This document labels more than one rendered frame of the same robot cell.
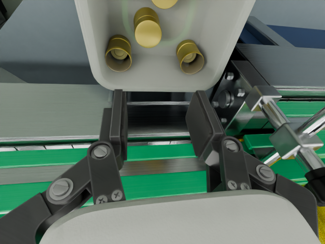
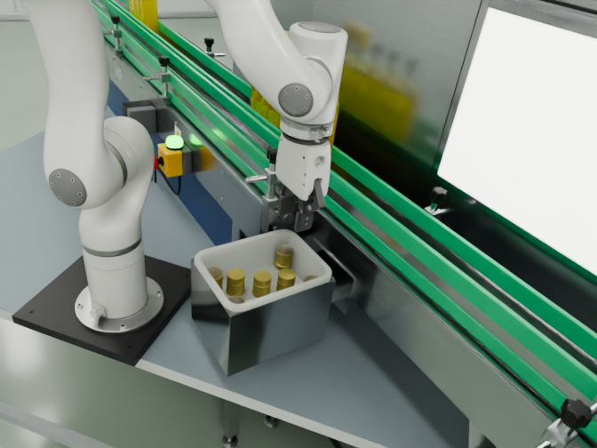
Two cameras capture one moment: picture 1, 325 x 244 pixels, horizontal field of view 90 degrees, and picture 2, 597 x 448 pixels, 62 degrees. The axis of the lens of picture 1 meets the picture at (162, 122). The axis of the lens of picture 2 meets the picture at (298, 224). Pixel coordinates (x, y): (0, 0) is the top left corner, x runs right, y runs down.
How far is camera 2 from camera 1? 0.78 m
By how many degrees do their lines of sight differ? 33
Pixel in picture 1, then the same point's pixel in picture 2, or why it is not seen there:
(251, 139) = not seen: hidden behind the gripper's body
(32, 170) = (407, 259)
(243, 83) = (271, 215)
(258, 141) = not seen: hidden behind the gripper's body
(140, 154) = (354, 223)
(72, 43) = (370, 390)
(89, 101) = (364, 290)
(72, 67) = (401, 385)
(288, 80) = (253, 201)
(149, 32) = (284, 274)
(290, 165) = not seen: hidden behind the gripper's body
